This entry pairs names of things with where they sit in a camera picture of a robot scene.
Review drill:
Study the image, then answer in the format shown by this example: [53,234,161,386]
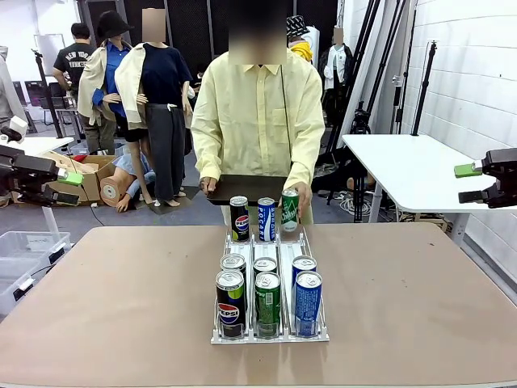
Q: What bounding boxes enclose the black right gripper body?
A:
[483,147,517,209]

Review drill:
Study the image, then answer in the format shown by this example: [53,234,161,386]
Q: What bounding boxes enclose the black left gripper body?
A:
[0,144,26,201]

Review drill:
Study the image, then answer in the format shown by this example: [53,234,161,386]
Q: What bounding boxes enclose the black serving tray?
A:
[206,174,290,208]

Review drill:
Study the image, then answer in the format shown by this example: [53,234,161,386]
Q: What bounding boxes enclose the green Chilsung cider can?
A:
[252,256,279,278]
[280,188,301,234]
[254,271,282,340]

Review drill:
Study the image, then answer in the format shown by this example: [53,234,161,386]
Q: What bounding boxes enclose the blue Pocari Sweat can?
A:
[257,196,278,243]
[294,270,324,338]
[291,255,318,285]

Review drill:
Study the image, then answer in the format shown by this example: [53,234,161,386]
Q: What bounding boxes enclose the person right forearm yellow sleeve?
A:
[192,136,224,181]

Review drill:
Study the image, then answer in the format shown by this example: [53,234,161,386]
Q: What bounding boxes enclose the person left forearm yellow sleeve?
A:
[288,136,325,189]

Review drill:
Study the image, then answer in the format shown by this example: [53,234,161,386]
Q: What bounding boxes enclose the person in black printed shirt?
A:
[52,22,119,157]

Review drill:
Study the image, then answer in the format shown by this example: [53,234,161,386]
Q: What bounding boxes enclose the person in yellow shirt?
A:
[190,0,326,226]

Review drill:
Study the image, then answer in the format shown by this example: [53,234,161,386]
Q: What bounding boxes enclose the person left hand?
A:
[288,183,313,221]

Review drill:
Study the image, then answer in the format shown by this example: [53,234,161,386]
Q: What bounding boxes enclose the brown cardboard box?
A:
[43,150,119,208]

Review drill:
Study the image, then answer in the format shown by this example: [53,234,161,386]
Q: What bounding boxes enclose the small white table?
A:
[0,136,76,244]

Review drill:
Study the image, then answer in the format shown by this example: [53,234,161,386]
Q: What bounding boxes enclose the beige mannequin torso blue cloth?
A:
[98,153,157,213]

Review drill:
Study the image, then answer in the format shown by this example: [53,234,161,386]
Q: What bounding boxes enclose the wooden crate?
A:
[397,210,452,235]

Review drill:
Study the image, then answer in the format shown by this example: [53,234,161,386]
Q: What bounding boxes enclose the large white table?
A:
[340,133,517,248]

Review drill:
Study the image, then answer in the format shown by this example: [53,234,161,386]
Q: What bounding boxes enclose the clear plastic storage bin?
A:
[0,257,46,318]
[0,230,73,276]

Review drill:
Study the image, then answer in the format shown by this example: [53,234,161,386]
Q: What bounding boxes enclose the grey hooded garment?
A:
[0,44,27,131]

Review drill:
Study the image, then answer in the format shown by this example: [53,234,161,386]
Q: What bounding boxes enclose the black stand with clamp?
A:
[31,49,65,139]

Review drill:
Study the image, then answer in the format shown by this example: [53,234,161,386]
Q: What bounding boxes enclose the black light stand pole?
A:
[410,39,440,137]

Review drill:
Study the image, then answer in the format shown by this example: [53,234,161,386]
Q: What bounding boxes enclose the white board panel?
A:
[32,33,67,76]

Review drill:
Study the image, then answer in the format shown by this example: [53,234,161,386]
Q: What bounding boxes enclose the mannequin with navy shirt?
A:
[114,7,195,209]

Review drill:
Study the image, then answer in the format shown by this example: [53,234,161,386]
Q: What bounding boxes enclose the black leaning stand poles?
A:
[326,0,407,153]

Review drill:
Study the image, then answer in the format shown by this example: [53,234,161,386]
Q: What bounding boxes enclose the mannequin with white jacket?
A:
[320,25,355,123]

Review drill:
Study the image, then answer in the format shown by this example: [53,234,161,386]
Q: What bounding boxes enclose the black Pepsi can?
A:
[219,252,248,280]
[215,269,247,340]
[229,195,250,244]

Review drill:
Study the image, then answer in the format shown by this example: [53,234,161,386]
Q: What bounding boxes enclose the clear acrylic can rack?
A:
[209,231,330,346]

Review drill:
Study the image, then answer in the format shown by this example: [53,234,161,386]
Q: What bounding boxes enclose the mannequin with yellow hoodie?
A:
[285,15,316,64]

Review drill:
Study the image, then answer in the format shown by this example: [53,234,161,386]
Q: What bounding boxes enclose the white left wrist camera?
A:
[0,115,28,143]

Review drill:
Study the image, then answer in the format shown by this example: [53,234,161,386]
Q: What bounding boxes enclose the black camera tripod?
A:
[348,100,373,136]

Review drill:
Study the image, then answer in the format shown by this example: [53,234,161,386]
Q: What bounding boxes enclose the black cord on shirt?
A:
[279,63,294,177]

